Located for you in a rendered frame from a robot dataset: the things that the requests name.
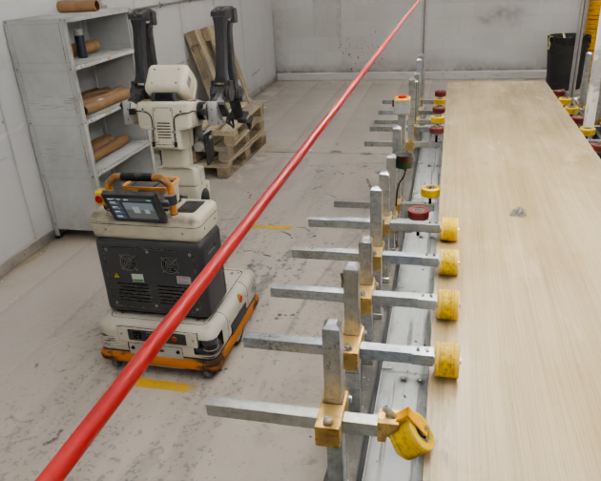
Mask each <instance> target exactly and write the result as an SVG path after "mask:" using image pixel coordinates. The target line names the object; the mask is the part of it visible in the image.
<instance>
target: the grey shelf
mask: <svg viewBox="0 0 601 481"><path fill-rule="evenodd" d="M126 12H127V14H126ZM129 13H131V8H110V9H100V10H99V11H87V12H63V13H60V12H57V13H50V14H43V15H37V16H31V17H24V18H18V19H11V20H5V21H3V24H4V28H5V32H6V36H7V39H8V43H9V47H10V54H11V58H12V62H13V66H14V69H15V73H16V77H17V81H18V85H19V89H20V93H21V96H22V100H23V104H24V108H25V112H26V116H27V120H28V123H29V127H30V132H31V139H32V143H33V147H34V151H35V154H36V158H37V162H38V166H39V170H40V174H41V178H42V181H43V185H44V189H45V193H46V197H47V201H48V205H49V208H50V212H51V216H52V223H53V227H54V231H55V235H56V236H55V238H56V239H61V238H62V237H63V234H60V233H59V229H72V230H89V231H93V225H92V221H91V214H92V212H94V211H95V210H96V209H98V208H99V207H101V206H102V205H98V204H97V203H96V201H95V193H94V192H95V191H96V190H97V189H99V188H105V182H106V180H107V179H108V178H109V177H110V176H111V175H112V174H113V173H122V172H124V173H153V174H156V167H155V157H154V150H153V148H152V140H151V133H150V129H146V131H145V129H142V128H140V127H139V125H138V124H135V125H125V123H124V114H123V110H122V109H121V107H120V106H119V105H120V102H118V103H116V104H114V105H112V106H110V107H107V108H105V109H102V110H100V111H97V112H95V113H93V114H90V115H85V110H84V105H83V101H82V96H81V93H83V92H86V91H88V90H91V89H93V88H99V89H102V88H105V87H109V88H111V89H113V88H116V87H118V86H123V87H125V89H126V88H129V89H131V87H132V85H131V81H135V62H134V58H135V49H134V35H133V27H132V23H131V20H130V19H128V20H127V17H128V14H129ZM85 19H86V21H85ZM83 21H84V22H83ZM128 23H129V26H128ZM86 24H87V26H86ZM84 27H85V28H84ZM74 29H82V31H83V34H84V38H85V41H87V40H88V41H89V38H90V40H93V39H96V40H97V41H99V43H100V50H99V51H97V52H90V53H88V57H87V58H78V56H76V57H73V50H72V45H71V44H74V43H75V39H74V32H73V30H74ZM87 29H88V30H87ZM129 29H130V31H129ZM86 34H87V35H86ZM88 34H89V35H88ZM130 35H131V37H130ZM131 40H132V44H131ZM63 48H64V50H63ZM64 53H65V54H64ZM133 53H134V55H133ZM65 56H66V59H65ZM94 69H95V70H94ZM95 74H96V75H95ZM96 79H97V80H96ZM97 83H98V85H97ZM95 86H96V87H95ZM73 98H74V99H73ZM76 99H77V100H76ZM80 99H81V100H80ZM74 102H75V104H74ZM75 106H76V109H75ZM82 108H83V109H82ZM78 109H79V110H78ZM76 111H77V112H76ZM79 112H80V113H79ZM104 118H105V120H104ZM98 122H99V123H98ZM105 123H106V125H105ZM99 127H100V128H99ZM106 128H107V130H106ZM100 132H101V133H100ZM107 133H108V134H111V135H112V136H113V137H114V138H117V137H119V136H122V135H124V134H125V135H128V136H129V138H130V141H129V142H128V143H127V144H125V145H123V146H122V147H120V148H118V149H117V150H115V151H113V152H112V153H110V154H108V155H107V156H105V157H103V158H101V159H100V160H99V161H97V162H95V161H94V156H93V147H92V143H91V141H92V140H94V139H96V138H99V137H101V136H104V135H105V134H107ZM146 134H147V136H146ZM147 139H148V140H147ZM86 146H87V147H86ZM148 146H149V148H148ZM84 147H85V149H84ZM87 149H88V150H87ZM149 151H150V154H149ZM85 152H86V154H85ZM86 157H87V158H86ZM150 158H151V159H150ZM87 160H88V163H87ZM90 163H91V164H90ZM151 163H152V165H151ZM153 164H154V165H153ZM88 165H89V167H88ZM43 166H44V167H43ZM44 169H45V170H44ZM152 169H153V171H152ZM58 228H59V229H58Z"/></svg>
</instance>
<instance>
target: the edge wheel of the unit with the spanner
mask: <svg viewBox="0 0 601 481"><path fill-rule="evenodd" d="M408 218H409V219H410V220H421V221H424V220H428V218H429V209H428V208H427V207H424V206H412V207H410V208H409V209H408Z"/></svg>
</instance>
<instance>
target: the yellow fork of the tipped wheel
mask: <svg viewBox="0 0 601 481"><path fill-rule="evenodd" d="M406 418H408V419H409V420H410V421H411V422H412V423H413V424H414V425H415V426H416V427H417V428H418V430H419V431H420V432H421V433H422V434H423V435H424V436H425V437H427V432H428V431H429V426H427V425H426V424H425V423H424V422H423V421H422V420H421V419H420V418H419V417H418V416H417V415H416V413H415V412H414V411H413V410H412V409H411V408H410V407H407V408H404V409H402V410H396V409H391V408H390V407H389V406H388V405H385V406H384V407H383V408H380V410H379V416H378V422H377V441H378V442H384V443H385V438H386V437H388V438H389V439H390V437H389V435H391V434H393V433H395V432H397V431H398V430H399V424H400V422H401V421H403V420H404V419H406Z"/></svg>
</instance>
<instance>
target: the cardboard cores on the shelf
mask: <svg viewBox="0 0 601 481"><path fill-rule="evenodd" d="M85 43H86V48H87V53H90V52H97V51H99V50H100V43H99V41H97V40H96V39H93V40H89V41H85ZM71 45H72V50H73V57H76V56H78V53H77V48H76V44H75V43H74V44H71ZM81 96H82V101H83V105H84V110H85V115H90V114H93V113H95V112H97V111H100V110H102V109H105V108H107V107H110V106H112V105H114V104H116V103H118V102H121V101H123V100H125V99H128V98H130V97H131V96H130V89H129V88H126V89H125V87H123V86H118V87H116V88H113V89H111V88H109V87H105V88H102V89H99V88H93V89H91V90H88V91H86V92H83V93H81ZM129 141H130V138H129V136H128V135H125V134H124V135H122V136H119V137H117V138H114V137H113V136H112V135H111V134H106V135H104V136H101V137H99V138H96V139H94V140H92V141H91V143H92V147H93V156H94V161H95V162H97V161H99V160H100V159H101V158H103V157H105V156H107V155H108V154H110V153H112V152H113V151H115V150H117V149H118V148H120V147H122V146H123V145H125V144H127V143H128V142H129Z"/></svg>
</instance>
